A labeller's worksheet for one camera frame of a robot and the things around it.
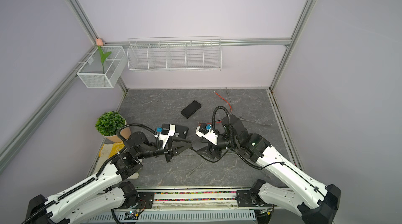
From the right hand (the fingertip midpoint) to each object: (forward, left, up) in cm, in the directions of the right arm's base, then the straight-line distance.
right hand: (199, 145), depth 66 cm
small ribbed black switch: (+37, +9, -23) cm, 45 cm away
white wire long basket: (+59, +18, +7) cm, 62 cm away
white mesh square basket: (+38, +61, +10) cm, 72 cm away
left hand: (-2, +4, +4) cm, 6 cm away
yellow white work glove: (+7, +54, -22) cm, 59 cm away
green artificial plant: (+16, +50, -7) cm, 53 cm away
